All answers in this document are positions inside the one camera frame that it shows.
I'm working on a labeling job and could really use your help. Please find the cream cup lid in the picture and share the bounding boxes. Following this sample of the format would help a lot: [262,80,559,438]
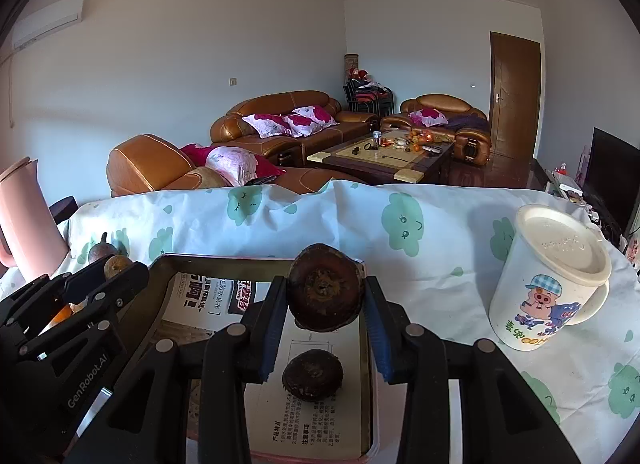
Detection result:
[516,204,612,287]

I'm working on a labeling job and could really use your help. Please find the white air conditioner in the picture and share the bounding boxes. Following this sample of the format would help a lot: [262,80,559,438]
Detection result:
[11,0,85,51]

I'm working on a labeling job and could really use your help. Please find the cloud print tablecloth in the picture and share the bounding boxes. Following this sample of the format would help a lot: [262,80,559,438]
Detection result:
[0,179,640,450]

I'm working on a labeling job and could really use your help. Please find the dark chair back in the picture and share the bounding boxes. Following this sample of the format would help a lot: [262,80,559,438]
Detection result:
[48,197,79,226]

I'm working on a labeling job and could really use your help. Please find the orange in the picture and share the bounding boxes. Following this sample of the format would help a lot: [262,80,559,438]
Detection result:
[40,304,76,336]

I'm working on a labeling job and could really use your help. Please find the pale pink pillow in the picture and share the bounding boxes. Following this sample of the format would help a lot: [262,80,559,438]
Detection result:
[205,146,262,187]

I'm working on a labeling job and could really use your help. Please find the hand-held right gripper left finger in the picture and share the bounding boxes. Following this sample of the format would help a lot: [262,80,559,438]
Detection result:
[65,276,289,464]

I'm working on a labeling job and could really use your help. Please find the long brown leather sofa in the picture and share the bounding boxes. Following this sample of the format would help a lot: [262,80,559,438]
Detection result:
[210,90,381,159]

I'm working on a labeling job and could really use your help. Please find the pink kettle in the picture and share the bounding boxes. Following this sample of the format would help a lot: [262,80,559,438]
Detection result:
[0,157,69,281]

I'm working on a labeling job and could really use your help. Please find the white and magenta floral pillow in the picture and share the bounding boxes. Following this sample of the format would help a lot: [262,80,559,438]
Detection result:
[410,108,449,128]
[292,105,338,128]
[282,113,322,138]
[242,113,297,139]

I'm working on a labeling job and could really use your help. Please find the brown leather armchair with blanket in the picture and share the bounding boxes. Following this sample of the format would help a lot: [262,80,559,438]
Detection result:
[381,94,492,167]

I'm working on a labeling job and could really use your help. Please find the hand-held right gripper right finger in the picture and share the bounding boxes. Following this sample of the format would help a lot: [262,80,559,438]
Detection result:
[365,276,583,464]

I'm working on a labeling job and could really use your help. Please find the purple blanket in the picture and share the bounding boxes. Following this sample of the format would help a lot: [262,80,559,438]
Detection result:
[447,115,490,133]

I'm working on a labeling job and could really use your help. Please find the dark television stand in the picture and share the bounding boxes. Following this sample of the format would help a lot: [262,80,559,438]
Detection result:
[529,158,601,217]

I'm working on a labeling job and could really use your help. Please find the brown wooden door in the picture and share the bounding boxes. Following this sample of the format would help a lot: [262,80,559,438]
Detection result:
[489,31,542,159]

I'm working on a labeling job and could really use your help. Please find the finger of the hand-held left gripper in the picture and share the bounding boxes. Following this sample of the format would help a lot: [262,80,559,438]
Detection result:
[15,264,150,380]
[0,260,109,340]

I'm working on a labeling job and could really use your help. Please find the stacked black chairs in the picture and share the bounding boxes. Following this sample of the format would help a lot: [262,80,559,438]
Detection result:
[344,81,396,118]

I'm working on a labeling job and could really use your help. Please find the white cartoon pig cup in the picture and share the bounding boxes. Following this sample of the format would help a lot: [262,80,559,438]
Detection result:
[489,231,611,352]

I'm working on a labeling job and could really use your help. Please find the pile of oranges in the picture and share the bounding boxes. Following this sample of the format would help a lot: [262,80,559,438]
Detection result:
[406,129,442,147]

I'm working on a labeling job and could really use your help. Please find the brown leather armchair with pillow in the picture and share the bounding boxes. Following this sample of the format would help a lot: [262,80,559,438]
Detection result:
[106,134,361,197]

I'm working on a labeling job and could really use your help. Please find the black television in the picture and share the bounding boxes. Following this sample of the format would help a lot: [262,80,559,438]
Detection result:
[582,127,640,234]

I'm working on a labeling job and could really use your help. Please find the rectangular metal tray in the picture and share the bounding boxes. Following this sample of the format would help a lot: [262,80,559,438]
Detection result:
[107,254,381,460]

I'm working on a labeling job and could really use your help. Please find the wooden coffee table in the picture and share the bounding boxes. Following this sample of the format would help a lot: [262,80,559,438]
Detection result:
[306,128,456,186]

